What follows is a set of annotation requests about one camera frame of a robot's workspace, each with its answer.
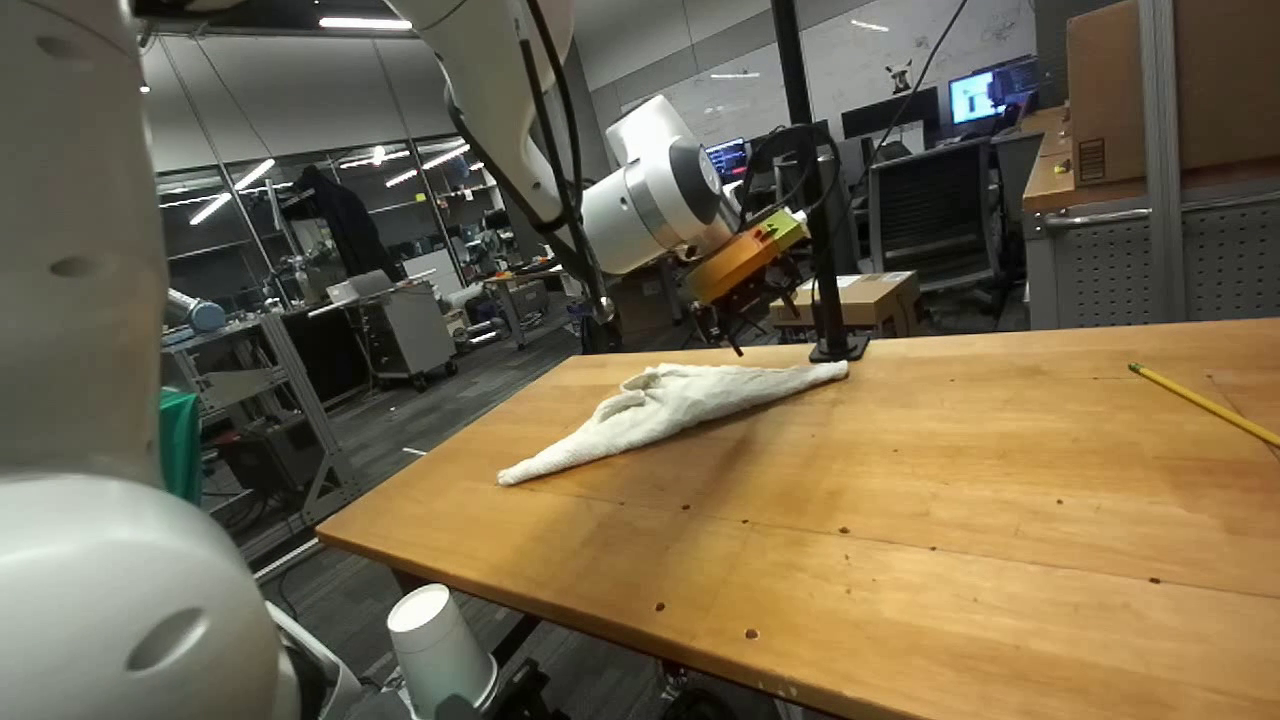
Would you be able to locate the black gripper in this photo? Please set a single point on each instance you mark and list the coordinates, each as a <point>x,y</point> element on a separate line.
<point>741,306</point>

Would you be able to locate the white cloth towel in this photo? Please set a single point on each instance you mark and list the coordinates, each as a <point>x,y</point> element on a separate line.
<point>666,403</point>

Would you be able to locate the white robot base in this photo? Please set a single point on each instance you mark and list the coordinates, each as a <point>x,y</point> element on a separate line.
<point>117,597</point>

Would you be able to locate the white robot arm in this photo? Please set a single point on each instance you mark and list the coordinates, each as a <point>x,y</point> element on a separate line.
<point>660,198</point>

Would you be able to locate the black vertical pole stand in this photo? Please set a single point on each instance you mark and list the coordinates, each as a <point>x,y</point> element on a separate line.
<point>833,343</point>

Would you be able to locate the cardboard box on floor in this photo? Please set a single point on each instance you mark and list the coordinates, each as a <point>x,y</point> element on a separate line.
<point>882,300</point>

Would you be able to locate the lit computer screen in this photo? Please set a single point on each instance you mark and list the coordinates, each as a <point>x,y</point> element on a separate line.
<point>993,93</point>

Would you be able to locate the yellow pencil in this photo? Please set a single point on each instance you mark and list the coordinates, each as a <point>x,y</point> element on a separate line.
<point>1206,405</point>

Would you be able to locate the yellow wrist camera mount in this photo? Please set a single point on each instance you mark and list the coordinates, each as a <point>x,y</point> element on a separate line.
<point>746,252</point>

